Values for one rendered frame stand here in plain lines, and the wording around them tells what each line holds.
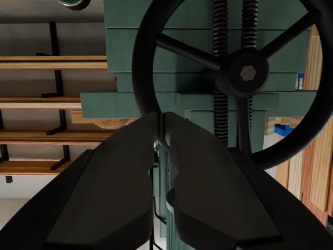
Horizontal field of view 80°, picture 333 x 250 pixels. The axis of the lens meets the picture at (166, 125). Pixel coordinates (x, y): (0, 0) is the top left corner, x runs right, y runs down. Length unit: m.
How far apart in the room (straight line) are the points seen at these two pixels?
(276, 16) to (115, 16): 0.34
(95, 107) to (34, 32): 3.17
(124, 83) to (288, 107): 0.38
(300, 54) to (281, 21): 0.08
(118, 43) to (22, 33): 3.28
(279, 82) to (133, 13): 0.35
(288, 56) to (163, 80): 0.28
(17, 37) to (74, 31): 0.84
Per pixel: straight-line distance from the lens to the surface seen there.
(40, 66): 3.00
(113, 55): 0.46
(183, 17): 0.47
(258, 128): 0.41
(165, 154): 0.84
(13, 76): 3.79
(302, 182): 2.54
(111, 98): 0.46
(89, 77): 3.20
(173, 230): 0.73
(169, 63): 0.45
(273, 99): 0.41
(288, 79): 0.53
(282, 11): 0.54
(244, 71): 0.27
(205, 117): 0.37
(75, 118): 0.66
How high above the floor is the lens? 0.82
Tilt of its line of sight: 12 degrees up
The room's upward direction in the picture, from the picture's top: 180 degrees clockwise
